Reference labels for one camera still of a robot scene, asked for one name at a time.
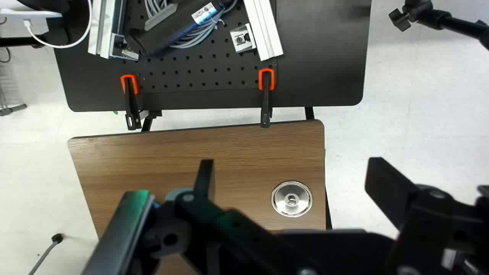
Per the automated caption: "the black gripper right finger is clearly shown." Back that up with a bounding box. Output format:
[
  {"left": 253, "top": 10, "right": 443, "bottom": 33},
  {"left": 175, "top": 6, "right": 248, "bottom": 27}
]
[{"left": 365, "top": 155, "right": 489, "bottom": 275}]

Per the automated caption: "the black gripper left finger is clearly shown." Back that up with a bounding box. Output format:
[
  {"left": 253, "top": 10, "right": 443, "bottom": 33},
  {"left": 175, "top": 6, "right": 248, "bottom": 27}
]
[{"left": 174, "top": 157, "right": 287, "bottom": 275}]

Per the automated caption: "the black perforated robot base board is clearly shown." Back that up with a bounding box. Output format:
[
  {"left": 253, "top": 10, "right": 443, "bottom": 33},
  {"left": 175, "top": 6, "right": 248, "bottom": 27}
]
[{"left": 51, "top": 0, "right": 372, "bottom": 113}]

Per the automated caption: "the round silver metal lid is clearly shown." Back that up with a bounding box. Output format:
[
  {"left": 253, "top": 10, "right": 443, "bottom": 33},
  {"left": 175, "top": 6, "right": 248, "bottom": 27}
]
[{"left": 268, "top": 180, "right": 313, "bottom": 218}]

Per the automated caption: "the orange black bar clamp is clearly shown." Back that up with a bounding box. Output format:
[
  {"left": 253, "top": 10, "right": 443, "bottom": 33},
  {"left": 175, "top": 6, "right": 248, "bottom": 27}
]
[
  {"left": 119, "top": 73, "right": 143, "bottom": 131},
  {"left": 256, "top": 67, "right": 277, "bottom": 128}
]

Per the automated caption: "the black power box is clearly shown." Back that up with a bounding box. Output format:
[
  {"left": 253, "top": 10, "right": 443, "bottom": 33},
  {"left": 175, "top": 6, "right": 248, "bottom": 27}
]
[{"left": 128, "top": 0, "right": 226, "bottom": 56}]

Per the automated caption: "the silver aluminium extrusion bar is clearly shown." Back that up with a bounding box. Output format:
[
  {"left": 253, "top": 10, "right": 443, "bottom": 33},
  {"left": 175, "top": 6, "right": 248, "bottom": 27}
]
[
  {"left": 86, "top": 0, "right": 140, "bottom": 62},
  {"left": 242, "top": 0, "right": 284, "bottom": 62}
]

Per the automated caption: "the white device box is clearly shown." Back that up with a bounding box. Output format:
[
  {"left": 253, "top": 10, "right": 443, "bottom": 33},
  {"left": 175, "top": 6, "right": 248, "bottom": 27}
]
[{"left": 0, "top": 0, "right": 64, "bottom": 36}]

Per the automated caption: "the blue cable bundle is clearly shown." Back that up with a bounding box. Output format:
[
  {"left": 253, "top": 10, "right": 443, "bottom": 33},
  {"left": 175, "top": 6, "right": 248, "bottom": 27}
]
[{"left": 143, "top": 0, "right": 238, "bottom": 50}]

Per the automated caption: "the small silver metal bracket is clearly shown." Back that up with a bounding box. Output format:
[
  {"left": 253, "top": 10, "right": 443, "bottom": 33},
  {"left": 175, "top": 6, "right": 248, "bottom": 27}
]
[{"left": 229, "top": 22, "right": 256, "bottom": 53}]

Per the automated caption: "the grey cable with black tip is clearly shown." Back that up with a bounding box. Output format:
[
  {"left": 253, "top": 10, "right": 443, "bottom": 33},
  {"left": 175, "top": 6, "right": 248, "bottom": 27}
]
[{"left": 27, "top": 232, "right": 65, "bottom": 275}]

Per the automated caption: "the black camera tripod arm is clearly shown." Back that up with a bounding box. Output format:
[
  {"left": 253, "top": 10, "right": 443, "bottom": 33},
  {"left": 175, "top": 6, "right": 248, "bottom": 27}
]
[{"left": 388, "top": 0, "right": 489, "bottom": 50}]

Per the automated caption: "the white cable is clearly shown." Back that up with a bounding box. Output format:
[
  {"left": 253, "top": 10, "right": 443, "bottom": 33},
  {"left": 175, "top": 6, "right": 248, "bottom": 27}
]
[{"left": 21, "top": 0, "right": 96, "bottom": 50}]

